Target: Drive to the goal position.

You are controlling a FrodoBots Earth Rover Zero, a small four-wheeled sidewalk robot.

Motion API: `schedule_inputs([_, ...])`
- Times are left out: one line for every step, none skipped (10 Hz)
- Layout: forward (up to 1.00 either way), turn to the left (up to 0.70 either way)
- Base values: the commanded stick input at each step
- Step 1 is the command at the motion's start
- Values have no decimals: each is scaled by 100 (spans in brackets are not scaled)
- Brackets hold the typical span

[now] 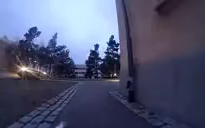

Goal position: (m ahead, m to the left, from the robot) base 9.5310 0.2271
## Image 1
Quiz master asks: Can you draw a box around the smaller dark pine tree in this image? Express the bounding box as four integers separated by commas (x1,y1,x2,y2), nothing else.
84,43,103,80

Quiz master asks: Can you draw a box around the long low building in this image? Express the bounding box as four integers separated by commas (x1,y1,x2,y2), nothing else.
74,64,89,80

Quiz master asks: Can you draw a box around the dark asphalt path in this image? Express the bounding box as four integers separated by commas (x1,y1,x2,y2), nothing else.
53,79,158,128

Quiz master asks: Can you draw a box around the group of dark trees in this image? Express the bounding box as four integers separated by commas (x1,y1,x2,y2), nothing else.
6,26,77,80

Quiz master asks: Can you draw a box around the grey cobblestone strip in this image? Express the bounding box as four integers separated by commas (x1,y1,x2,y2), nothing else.
6,83,79,128
108,90,191,128

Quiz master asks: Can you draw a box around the lit street lamp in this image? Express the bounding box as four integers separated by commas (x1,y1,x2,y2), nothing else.
19,64,29,80

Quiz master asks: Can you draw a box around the large beige building wall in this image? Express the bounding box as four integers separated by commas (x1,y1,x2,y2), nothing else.
114,0,205,128

